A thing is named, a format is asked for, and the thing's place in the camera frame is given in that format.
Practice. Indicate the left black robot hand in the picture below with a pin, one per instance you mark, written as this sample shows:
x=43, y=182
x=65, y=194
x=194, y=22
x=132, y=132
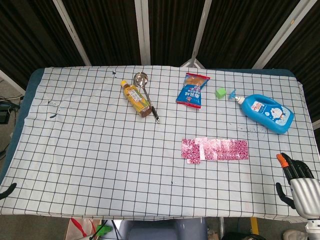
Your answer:
x=8, y=190

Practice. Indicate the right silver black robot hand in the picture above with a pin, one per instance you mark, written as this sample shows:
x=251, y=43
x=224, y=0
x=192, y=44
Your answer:
x=303, y=195

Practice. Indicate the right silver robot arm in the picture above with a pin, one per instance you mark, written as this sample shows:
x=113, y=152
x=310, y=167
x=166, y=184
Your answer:
x=313, y=228

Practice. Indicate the white shoe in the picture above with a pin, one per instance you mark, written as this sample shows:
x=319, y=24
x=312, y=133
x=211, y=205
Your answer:
x=295, y=235

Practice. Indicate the red white shopping bag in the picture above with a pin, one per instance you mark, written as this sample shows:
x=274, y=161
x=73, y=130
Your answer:
x=80, y=230

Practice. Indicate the metal table leg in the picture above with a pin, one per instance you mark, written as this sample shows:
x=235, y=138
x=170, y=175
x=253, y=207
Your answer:
x=221, y=228

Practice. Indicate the blue pump detergent bottle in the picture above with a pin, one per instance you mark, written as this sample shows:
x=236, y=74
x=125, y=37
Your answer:
x=267, y=111

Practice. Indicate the white black checked tablecloth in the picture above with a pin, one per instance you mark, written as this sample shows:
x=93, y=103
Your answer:
x=100, y=162

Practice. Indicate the green plastic object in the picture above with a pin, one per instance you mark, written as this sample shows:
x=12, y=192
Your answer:
x=103, y=229

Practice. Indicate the green cube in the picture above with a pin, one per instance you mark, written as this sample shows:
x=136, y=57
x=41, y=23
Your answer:
x=220, y=93

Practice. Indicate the grey blue plastic stool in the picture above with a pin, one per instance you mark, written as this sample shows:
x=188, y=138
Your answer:
x=162, y=230

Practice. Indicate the blue red snack bag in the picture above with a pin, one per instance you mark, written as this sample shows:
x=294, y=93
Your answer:
x=191, y=93

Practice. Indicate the yellow tea bottle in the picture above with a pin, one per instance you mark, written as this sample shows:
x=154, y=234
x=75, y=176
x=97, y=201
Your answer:
x=135, y=98

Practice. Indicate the black pleated curtain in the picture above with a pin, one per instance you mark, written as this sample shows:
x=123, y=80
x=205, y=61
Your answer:
x=175, y=25

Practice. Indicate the white metal frame post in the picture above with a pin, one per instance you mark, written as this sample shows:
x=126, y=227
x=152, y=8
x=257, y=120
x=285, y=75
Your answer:
x=201, y=30
x=10, y=81
x=142, y=32
x=280, y=35
x=72, y=32

